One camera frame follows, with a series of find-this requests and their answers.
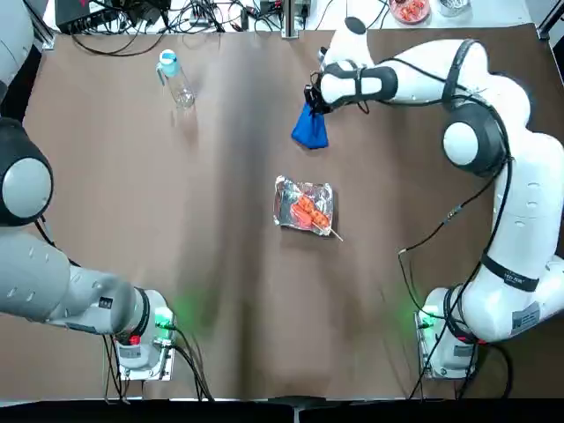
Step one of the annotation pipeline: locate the blue dishcloth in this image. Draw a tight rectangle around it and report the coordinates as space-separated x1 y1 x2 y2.
290 104 330 152

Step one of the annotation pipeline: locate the rectangular aluminium foil pan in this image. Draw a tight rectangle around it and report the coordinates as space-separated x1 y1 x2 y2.
272 174 339 240

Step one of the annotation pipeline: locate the black rectangular box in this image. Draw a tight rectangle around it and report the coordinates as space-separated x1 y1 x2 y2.
126 0 174 26

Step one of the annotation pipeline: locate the aluminium frame post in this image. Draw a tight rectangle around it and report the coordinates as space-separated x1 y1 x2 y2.
281 0 306 41

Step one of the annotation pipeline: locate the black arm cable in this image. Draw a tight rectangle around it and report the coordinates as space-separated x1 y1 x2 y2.
396 153 517 321

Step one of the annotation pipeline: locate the long black looped cable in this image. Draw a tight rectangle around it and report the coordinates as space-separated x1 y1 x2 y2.
69 31 165 57

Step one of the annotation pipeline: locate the aluminium frame rail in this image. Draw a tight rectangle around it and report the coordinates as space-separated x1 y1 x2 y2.
31 17 57 51
535 0 564 41

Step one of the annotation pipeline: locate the black router red logo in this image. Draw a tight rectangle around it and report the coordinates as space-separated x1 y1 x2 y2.
55 0 133 35

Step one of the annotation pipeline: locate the round empty foil pan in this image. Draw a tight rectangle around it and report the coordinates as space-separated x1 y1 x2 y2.
437 0 472 19

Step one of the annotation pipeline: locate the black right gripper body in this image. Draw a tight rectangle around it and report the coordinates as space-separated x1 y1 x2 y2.
302 77 331 117

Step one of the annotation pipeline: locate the orange shrimp skewer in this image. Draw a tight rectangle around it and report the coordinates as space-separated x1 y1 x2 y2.
394 0 427 21
288 195 345 243

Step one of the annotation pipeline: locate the clear bottle blue lid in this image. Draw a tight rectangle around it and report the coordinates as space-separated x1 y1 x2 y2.
153 48 197 111

